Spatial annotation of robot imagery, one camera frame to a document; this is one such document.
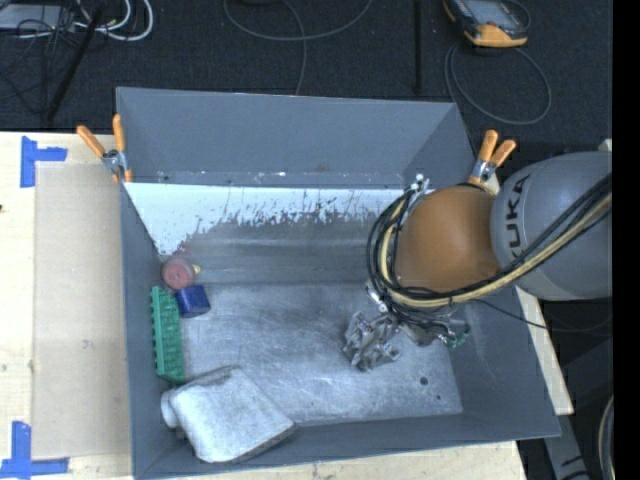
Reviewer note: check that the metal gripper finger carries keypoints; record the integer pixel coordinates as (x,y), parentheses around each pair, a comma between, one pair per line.
(361,332)
(381,350)

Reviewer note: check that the green studded flat block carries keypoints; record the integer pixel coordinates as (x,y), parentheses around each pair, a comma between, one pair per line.
(167,335)

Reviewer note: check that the red round toy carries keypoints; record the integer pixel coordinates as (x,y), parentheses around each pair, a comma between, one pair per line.
(176,273)

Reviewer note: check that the grey metal bin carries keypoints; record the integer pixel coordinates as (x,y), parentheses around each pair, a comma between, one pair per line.
(310,348)

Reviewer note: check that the black cylinder on white bracket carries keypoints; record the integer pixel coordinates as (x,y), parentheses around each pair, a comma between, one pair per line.
(456,325)

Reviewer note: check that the blue cylinder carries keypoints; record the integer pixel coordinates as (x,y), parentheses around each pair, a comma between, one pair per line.
(193,301)

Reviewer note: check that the pale flat board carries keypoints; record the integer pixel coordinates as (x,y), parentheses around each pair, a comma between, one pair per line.
(75,293)

